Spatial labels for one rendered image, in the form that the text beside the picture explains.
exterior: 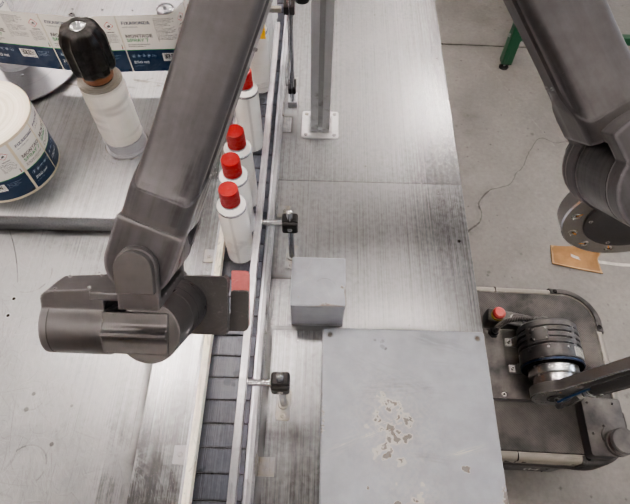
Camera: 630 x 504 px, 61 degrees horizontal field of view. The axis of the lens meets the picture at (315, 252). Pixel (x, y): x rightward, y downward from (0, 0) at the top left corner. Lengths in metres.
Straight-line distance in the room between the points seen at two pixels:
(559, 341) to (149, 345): 1.27
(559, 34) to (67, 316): 0.46
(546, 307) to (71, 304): 1.55
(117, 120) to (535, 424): 1.34
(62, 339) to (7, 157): 0.70
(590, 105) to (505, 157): 2.05
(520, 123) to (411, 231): 1.59
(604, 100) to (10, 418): 0.99
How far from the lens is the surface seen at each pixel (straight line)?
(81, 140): 1.32
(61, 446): 1.05
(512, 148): 2.54
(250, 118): 1.12
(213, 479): 0.91
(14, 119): 1.19
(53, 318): 0.53
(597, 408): 1.74
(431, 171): 1.25
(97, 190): 1.21
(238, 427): 0.84
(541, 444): 1.69
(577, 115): 0.46
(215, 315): 0.59
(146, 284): 0.46
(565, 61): 0.45
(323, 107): 1.25
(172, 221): 0.45
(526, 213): 2.34
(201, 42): 0.43
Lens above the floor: 1.77
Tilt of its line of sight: 59 degrees down
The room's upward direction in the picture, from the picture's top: 1 degrees clockwise
